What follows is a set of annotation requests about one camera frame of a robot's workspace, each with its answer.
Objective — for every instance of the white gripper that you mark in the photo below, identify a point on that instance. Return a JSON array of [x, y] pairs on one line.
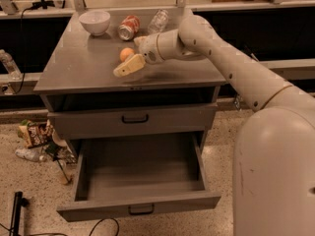
[[149, 48]]

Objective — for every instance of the orange fruit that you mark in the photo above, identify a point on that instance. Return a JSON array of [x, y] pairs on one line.
[[125, 53]]

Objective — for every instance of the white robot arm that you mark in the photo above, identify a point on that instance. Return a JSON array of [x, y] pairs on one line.
[[274, 152]]

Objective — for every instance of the grey drawer cabinet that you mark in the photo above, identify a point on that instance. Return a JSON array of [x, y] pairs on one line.
[[79, 75]]

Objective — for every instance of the closed grey upper drawer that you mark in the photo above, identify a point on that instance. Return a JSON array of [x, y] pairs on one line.
[[90, 124]]

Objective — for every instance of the open grey lower drawer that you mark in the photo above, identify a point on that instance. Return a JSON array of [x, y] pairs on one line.
[[140, 175]]

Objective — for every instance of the orange soda can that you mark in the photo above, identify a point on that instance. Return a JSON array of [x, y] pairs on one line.
[[129, 27]]

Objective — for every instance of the clear plastic bottle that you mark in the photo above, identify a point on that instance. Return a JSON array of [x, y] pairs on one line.
[[158, 22]]

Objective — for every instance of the white bowl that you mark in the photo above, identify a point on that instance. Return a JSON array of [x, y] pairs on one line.
[[95, 22]]

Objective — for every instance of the snack bag on floor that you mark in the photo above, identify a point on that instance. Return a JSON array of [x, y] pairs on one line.
[[35, 134]]

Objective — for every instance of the plastic bottle on floor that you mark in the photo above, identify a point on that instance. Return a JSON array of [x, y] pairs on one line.
[[30, 155]]

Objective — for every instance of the black stand on floor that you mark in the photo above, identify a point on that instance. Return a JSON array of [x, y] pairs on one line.
[[19, 202]]

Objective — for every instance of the clear bottle at left rail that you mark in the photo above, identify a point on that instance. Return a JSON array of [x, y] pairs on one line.
[[10, 65]]

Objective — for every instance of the grey metal rail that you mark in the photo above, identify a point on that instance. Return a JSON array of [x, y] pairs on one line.
[[294, 69]]

